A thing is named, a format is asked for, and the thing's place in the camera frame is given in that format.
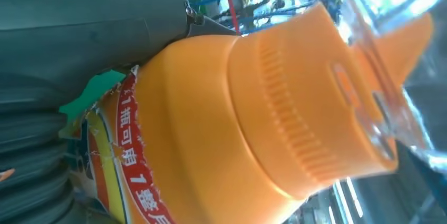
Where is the green table board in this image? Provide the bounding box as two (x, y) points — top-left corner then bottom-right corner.
(59, 70), (127, 122)

